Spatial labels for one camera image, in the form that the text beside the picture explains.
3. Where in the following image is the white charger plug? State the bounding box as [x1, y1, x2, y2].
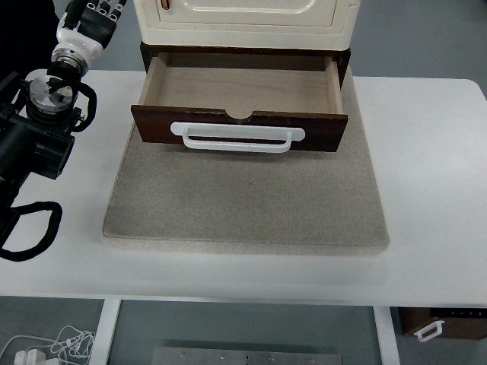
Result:
[14, 348, 46, 365]

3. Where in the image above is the brown wooden box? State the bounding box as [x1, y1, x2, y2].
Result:
[397, 306, 487, 341]

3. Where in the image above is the grey felt mat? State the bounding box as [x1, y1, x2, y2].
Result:
[101, 71, 392, 256]

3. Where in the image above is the white table leg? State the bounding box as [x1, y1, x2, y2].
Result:
[91, 299, 122, 365]
[372, 306, 401, 365]

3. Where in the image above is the dark wooden drawer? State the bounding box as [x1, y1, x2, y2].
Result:
[130, 51, 349, 155]

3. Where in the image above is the white drawer handle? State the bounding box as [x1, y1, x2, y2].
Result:
[170, 121, 306, 154]

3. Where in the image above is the black table control panel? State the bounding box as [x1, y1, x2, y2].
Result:
[429, 308, 487, 318]

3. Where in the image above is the cream cabinet with door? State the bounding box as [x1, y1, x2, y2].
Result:
[135, 0, 359, 50]

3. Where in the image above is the white box handle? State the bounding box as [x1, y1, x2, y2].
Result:
[415, 319, 446, 342]

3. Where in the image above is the white cable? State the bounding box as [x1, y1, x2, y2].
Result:
[0, 325, 96, 365]

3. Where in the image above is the white and black hand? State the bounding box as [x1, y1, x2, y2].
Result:
[56, 0, 129, 59]

